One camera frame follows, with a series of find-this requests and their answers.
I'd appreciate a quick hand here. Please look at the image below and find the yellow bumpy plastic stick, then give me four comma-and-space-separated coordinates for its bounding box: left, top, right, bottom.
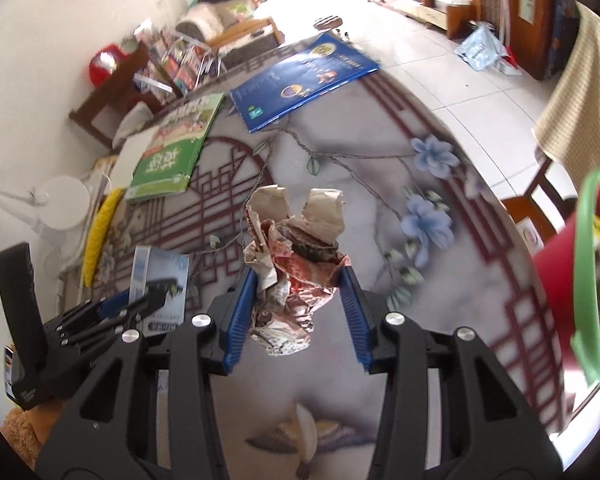
80, 187, 126, 288

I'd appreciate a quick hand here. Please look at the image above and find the brown fuzzy cloth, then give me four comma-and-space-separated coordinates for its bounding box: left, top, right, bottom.
1, 400, 63, 468

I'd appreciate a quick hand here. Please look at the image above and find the green textbook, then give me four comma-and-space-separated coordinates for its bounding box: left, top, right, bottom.
125, 92, 226, 205

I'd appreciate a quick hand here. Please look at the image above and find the blue plastic bag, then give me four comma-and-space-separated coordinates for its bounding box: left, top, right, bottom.
455, 22, 511, 73

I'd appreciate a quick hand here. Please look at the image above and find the blue book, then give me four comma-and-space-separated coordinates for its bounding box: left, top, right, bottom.
229, 32, 381, 133

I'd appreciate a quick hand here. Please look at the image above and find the magazine rack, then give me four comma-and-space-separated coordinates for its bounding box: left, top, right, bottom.
132, 25, 226, 98

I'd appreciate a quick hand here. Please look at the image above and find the white desk lamp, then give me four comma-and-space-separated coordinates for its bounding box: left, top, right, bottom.
0, 175, 93, 256

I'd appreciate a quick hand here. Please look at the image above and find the white cloth bundle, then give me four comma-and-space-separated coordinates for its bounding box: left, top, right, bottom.
112, 102, 156, 146

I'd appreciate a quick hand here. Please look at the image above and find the smartphone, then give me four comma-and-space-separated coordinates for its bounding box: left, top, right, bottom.
2, 347, 18, 396

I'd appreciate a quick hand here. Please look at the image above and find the wheeled stool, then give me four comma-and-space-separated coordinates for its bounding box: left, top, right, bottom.
314, 15, 351, 41

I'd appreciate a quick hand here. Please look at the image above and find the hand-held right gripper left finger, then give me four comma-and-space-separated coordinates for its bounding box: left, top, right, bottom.
34, 266, 258, 480

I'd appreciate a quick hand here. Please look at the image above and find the blue white milk carton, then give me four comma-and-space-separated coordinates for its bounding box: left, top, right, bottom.
131, 246, 191, 337

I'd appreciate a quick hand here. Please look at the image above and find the white paper pad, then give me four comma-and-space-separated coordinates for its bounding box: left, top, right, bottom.
109, 127, 158, 191

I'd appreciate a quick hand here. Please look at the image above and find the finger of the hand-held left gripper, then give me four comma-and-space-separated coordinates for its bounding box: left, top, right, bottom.
55, 287, 135, 333
60, 278, 180, 348

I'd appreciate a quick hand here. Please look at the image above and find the beige checkered cloth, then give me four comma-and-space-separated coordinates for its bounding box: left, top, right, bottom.
532, 0, 600, 196

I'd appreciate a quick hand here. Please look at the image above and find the white paper box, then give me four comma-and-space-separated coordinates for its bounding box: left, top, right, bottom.
516, 217, 545, 257

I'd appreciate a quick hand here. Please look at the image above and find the red printed paper wrapper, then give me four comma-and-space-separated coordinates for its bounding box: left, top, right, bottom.
242, 185, 351, 358

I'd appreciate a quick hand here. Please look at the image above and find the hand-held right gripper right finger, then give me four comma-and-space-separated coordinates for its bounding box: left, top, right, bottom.
340, 266, 563, 480

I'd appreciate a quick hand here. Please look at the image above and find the dark wooden chair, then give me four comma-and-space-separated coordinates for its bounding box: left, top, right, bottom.
69, 42, 181, 153
500, 152, 583, 256

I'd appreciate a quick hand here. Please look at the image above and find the red bucket green rim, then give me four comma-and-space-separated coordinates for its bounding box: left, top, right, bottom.
532, 167, 600, 386

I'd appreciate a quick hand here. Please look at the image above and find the wooden sofa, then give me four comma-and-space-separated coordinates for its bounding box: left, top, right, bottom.
175, 0, 286, 66

